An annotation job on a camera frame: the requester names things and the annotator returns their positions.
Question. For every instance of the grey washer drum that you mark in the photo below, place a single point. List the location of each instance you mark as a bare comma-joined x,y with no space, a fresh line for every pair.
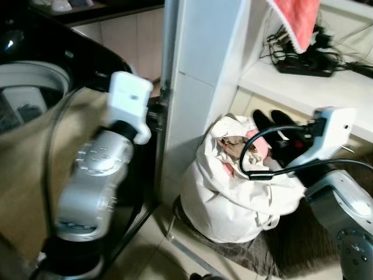
29,81

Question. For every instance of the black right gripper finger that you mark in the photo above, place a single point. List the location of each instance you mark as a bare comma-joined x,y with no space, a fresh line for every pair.
267,125
287,123

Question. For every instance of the beige cloth garment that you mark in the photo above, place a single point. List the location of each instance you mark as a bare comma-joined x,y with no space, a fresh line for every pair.
29,169

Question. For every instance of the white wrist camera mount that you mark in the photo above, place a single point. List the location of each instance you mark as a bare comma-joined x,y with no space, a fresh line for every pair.
331,131
129,99

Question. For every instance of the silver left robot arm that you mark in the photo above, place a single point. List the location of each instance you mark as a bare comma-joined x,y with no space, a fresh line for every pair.
96,175

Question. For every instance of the white counter shelf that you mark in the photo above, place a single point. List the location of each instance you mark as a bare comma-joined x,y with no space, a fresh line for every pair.
315,90

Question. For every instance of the dark wooden shelf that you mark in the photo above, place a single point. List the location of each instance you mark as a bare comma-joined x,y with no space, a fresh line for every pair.
105,9

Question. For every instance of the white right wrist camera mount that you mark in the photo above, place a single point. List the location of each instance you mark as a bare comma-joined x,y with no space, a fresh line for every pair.
331,131

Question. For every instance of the white cabinet pillar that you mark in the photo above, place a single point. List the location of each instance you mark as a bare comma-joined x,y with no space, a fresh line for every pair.
204,64

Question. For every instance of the white cloth laundry bag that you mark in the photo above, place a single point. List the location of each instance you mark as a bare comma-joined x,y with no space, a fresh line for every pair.
224,198

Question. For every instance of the red towel white trim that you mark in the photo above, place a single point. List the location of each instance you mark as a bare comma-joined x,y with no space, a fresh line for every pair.
297,20

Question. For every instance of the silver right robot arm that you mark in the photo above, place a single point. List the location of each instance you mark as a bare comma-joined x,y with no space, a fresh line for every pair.
344,216

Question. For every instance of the black power strip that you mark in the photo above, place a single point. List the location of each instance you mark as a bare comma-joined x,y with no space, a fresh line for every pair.
303,67

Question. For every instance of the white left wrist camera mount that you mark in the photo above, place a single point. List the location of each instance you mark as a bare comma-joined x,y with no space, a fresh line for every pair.
129,99

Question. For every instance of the black washing machine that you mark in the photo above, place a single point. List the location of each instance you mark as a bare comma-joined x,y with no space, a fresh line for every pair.
70,52

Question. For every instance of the brown patterned garment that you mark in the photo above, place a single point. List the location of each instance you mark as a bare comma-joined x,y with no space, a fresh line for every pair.
233,144

